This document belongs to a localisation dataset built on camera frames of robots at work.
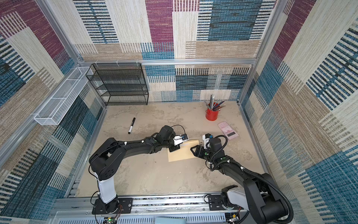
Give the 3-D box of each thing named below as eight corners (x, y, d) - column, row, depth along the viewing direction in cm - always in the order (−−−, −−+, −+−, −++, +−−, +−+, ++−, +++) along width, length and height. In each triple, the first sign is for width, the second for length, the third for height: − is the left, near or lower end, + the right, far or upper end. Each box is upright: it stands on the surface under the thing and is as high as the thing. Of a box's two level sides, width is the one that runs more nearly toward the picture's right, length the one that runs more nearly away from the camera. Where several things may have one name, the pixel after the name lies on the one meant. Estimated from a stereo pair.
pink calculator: (229, 141, 100) (230, 139, 98) (216, 125, 108) (216, 123, 107) (238, 136, 102) (238, 135, 100) (224, 121, 111) (224, 120, 109)
